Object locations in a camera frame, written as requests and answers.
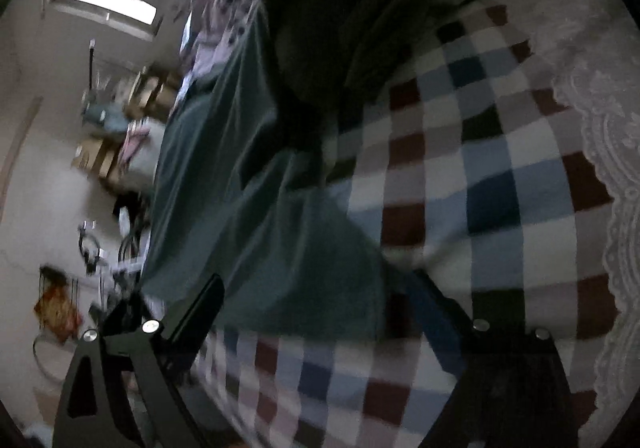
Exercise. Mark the silver suitcase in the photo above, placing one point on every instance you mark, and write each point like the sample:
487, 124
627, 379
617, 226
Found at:
147, 168

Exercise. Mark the pile of cardboard boxes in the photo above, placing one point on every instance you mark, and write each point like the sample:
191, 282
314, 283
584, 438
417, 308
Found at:
145, 93

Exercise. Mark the pink cloth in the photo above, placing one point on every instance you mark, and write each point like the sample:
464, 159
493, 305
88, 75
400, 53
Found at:
132, 138

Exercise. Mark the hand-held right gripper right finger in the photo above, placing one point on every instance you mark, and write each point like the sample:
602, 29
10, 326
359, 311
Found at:
430, 318

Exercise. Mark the dark green garment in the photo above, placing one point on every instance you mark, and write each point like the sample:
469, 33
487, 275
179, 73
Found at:
320, 3

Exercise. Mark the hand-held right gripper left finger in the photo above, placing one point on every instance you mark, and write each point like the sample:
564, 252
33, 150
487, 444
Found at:
202, 310

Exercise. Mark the red hanging ornament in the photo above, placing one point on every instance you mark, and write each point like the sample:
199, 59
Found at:
55, 313

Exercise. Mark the teal plush toy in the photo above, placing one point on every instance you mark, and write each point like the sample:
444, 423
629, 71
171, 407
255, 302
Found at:
105, 118

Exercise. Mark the dark teal garment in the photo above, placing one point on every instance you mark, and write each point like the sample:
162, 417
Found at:
260, 238

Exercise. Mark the black stand pole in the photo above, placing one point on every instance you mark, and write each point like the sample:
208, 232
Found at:
91, 73

